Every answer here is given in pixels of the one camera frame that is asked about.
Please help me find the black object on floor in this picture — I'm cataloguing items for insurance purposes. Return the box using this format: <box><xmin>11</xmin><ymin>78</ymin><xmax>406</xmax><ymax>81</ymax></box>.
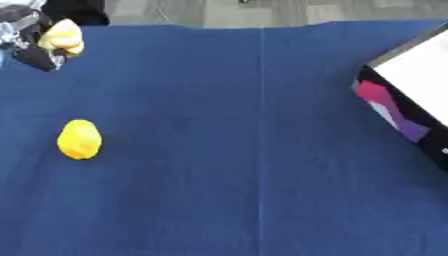
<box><xmin>40</xmin><ymin>0</ymin><xmax>112</xmax><ymax>27</ymax></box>

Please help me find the pale yellow toy fruit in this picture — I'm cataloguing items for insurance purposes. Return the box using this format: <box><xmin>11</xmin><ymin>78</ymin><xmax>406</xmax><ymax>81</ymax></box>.
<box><xmin>36</xmin><ymin>18</ymin><xmax>86</xmax><ymax>57</ymax></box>

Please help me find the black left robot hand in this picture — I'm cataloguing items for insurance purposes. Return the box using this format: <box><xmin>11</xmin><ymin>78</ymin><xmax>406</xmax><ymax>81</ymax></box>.
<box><xmin>0</xmin><ymin>4</ymin><xmax>70</xmax><ymax>73</ymax></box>

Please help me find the black box with white inside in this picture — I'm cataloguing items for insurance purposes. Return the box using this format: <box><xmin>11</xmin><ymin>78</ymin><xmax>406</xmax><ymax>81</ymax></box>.
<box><xmin>350</xmin><ymin>21</ymin><xmax>448</xmax><ymax>174</ymax></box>

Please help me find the yellow toy lemon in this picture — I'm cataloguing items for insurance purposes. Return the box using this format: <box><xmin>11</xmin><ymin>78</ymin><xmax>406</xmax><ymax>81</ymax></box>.
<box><xmin>56</xmin><ymin>118</ymin><xmax>105</xmax><ymax>161</ymax></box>

